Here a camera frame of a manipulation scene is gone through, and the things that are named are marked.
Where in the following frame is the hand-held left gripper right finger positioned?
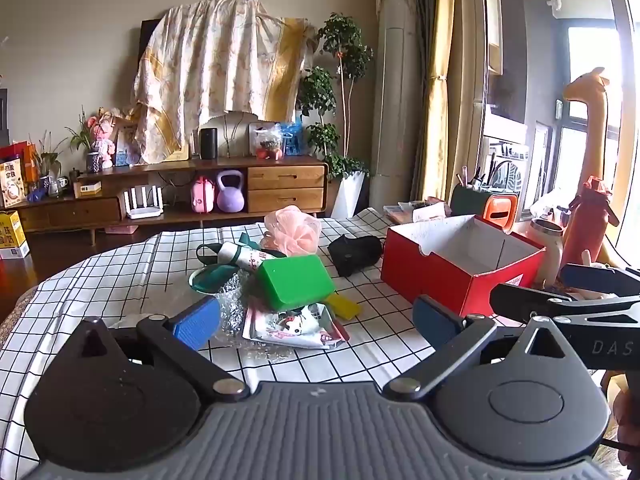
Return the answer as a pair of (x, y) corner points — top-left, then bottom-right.
(382, 295), (576, 403)

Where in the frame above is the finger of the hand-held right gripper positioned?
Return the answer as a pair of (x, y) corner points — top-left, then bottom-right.
(489, 283), (640, 321)
(559, 262), (640, 297)

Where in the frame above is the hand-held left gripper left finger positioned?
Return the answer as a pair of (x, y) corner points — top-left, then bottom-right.
(65, 296), (251, 404)

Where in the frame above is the clear bubble wrap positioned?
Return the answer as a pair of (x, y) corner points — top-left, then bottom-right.
(207, 270), (301, 361)

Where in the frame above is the red cardboard box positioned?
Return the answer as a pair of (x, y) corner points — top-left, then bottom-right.
(381, 214), (547, 317)

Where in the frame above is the mint green mug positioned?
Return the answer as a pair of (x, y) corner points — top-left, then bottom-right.
(188, 264), (246, 296)

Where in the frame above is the white patterned sock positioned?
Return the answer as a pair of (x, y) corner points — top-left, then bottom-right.
(196, 232), (288, 274)

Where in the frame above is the yellow cloth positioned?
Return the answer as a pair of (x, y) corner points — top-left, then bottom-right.
(324, 292), (363, 320)

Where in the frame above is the cartoon printed pouch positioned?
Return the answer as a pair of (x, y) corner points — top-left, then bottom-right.
(242, 302), (348, 350)

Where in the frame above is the black fabric pouch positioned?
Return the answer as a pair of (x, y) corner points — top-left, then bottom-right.
(327, 234), (385, 278)

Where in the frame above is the green sponge block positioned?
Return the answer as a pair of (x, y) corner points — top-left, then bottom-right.
(255, 254), (336, 311)

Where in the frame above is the pink bath pouf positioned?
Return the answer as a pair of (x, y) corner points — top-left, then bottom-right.
(261, 205), (322, 257)

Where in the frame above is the person's right forearm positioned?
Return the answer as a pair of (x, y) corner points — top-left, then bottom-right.
(612, 385), (640, 468)

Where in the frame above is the red water bottle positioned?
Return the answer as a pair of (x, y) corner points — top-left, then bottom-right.
(560, 176), (620, 281)

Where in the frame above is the white steel tumbler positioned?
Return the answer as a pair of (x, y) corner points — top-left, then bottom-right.
(525, 217), (563, 286)

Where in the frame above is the black white checked tablecloth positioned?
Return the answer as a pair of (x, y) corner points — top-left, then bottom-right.
(0, 204), (501, 467)

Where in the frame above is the green orange storage box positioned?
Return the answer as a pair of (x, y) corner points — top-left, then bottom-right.
(449, 182), (521, 233)

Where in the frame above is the red white paper packet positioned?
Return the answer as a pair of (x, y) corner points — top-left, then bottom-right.
(410, 202), (448, 225)

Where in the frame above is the pink toy suitcase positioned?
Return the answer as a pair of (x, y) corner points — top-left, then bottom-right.
(191, 176), (217, 214)

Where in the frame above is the white router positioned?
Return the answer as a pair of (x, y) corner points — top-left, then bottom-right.
(122, 185), (165, 220)

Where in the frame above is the purple kettlebell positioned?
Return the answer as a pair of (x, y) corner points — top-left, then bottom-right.
(216, 169), (247, 213)

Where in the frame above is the washing machine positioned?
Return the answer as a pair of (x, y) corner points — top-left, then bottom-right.
(487, 140), (531, 206)

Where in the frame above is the yellow giraffe toy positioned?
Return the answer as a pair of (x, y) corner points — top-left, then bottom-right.
(564, 67), (626, 267)

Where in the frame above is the wooden tv cabinet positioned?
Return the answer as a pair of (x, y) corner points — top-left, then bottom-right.
(20, 156), (330, 247)

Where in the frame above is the clear plastic bag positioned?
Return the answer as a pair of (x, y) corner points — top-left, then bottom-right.
(249, 122), (283, 162)

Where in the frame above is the yellow carton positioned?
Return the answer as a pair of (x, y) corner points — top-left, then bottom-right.
(0, 210), (30, 260)

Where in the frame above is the pink doll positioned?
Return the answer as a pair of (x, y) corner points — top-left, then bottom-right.
(87, 107), (118, 168)

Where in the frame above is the plant in glass vase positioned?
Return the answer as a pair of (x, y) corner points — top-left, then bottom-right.
(30, 130), (66, 196)

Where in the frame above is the cream printed snack box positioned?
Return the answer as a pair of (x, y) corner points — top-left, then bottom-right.
(0, 158), (26, 209)

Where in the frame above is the orange red gift bag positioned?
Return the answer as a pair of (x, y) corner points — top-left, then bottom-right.
(0, 141), (40, 196)

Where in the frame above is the covered standing air conditioner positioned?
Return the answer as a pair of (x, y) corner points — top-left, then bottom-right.
(375, 0), (426, 197)

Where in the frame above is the yellow curtain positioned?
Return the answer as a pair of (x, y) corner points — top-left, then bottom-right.
(417, 0), (457, 202)

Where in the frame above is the potted green tree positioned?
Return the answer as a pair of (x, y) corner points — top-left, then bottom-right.
(297, 12), (373, 221)

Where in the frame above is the white necklace bust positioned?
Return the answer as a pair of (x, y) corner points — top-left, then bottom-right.
(199, 110), (261, 158)

